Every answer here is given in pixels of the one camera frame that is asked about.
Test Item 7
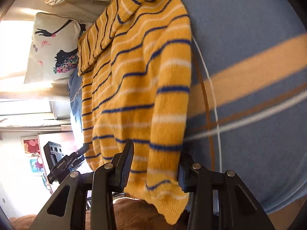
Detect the blue plaid bed sheet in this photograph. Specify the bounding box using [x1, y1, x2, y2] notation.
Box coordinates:
[67, 0, 307, 215]

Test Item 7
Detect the yellow striped knit sweater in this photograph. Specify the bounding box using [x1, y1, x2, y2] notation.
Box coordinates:
[78, 0, 192, 224]

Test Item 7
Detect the woman silhouette cushion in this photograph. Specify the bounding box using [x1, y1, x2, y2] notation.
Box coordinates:
[24, 12, 93, 84]

